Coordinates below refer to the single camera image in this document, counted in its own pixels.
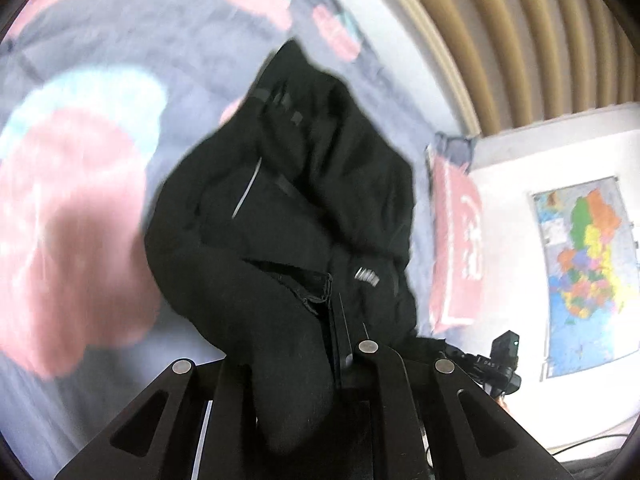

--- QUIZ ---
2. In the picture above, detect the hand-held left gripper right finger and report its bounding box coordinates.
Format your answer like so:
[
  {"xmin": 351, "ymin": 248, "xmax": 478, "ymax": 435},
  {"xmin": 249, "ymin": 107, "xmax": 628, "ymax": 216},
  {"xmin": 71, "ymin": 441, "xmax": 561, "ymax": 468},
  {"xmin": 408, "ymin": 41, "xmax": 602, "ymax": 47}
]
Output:
[{"xmin": 329, "ymin": 294, "xmax": 572, "ymax": 480}]

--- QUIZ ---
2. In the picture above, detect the floral grey blanket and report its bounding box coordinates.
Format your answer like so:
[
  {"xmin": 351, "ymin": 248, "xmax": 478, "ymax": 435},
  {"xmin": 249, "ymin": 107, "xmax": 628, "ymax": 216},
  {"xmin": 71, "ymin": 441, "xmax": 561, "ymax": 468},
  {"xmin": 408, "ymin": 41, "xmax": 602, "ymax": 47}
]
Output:
[{"xmin": 0, "ymin": 0, "xmax": 482, "ymax": 467}]

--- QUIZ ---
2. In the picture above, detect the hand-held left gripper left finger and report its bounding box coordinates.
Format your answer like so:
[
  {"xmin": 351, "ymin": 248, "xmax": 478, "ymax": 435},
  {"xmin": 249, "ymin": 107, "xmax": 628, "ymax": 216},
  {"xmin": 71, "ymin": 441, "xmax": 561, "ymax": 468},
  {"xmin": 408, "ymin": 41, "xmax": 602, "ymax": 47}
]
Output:
[{"xmin": 52, "ymin": 357, "xmax": 263, "ymax": 480}]

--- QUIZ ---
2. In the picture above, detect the pink pillow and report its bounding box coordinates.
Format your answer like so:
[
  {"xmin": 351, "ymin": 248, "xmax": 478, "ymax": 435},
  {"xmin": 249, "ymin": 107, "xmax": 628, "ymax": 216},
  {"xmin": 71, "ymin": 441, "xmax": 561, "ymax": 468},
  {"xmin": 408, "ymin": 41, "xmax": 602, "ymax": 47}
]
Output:
[{"xmin": 427, "ymin": 154, "xmax": 487, "ymax": 337}]

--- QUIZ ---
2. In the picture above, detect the beige window blind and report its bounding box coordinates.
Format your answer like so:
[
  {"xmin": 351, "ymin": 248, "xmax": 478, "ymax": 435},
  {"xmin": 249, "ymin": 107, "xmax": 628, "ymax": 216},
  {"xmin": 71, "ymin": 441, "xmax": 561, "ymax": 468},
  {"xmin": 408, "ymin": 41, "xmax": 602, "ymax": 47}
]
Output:
[{"xmin": 364, "ymin": 0, "xmax": 640, "ymax": 137}]

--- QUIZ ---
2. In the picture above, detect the black hooded jacket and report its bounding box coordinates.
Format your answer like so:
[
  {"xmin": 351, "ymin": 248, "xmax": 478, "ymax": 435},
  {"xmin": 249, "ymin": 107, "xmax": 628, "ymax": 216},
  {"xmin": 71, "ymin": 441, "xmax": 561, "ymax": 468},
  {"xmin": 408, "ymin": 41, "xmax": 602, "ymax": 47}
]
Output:
[{"xmin": 144, "ymin": 39, "xmax": 451, "ymax": 456}]

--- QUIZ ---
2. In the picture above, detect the grey pillow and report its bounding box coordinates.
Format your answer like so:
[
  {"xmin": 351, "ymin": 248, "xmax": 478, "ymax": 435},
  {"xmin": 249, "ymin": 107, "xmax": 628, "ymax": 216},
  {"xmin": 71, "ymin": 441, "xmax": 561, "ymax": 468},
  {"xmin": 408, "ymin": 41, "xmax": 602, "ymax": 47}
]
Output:
[{"xmin": 425, "ymin": 132, "xmax": 479, "ymax": 172}]

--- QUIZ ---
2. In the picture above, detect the black cable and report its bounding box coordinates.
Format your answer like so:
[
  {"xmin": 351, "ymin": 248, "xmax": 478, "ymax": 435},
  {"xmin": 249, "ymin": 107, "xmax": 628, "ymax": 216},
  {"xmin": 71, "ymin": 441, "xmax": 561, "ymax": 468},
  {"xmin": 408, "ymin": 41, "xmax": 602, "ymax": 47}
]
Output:
[{"xmin": 545, "ymin": 434, "xmax": 632, "ymax": 459}]

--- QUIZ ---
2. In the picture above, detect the colourful wall map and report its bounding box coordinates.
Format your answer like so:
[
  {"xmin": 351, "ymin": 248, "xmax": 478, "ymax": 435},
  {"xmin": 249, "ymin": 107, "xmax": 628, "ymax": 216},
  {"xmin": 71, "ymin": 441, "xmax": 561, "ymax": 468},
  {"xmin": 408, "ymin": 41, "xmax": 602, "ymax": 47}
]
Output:
[{"xmin": 529, "ymin": 176, "xmax": 639, "ymax": 382}]

